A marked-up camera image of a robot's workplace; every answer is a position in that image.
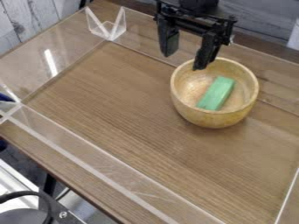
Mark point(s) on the clear acrylic tray enclosure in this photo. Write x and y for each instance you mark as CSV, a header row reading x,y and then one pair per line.
x,y
94,119

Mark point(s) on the brown wooden bowl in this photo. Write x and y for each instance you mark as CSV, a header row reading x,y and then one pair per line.
x,y
190,83

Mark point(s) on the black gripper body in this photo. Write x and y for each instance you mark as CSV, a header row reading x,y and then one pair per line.
x,y
198,16

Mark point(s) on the black metal bracket with screw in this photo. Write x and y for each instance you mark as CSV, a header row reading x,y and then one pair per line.
x,y
60,213

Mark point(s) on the green rectangular block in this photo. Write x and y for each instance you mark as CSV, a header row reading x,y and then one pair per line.
x,y
217,94

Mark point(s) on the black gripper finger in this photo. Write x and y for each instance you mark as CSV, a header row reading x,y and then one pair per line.
x,y
209,50
168,35

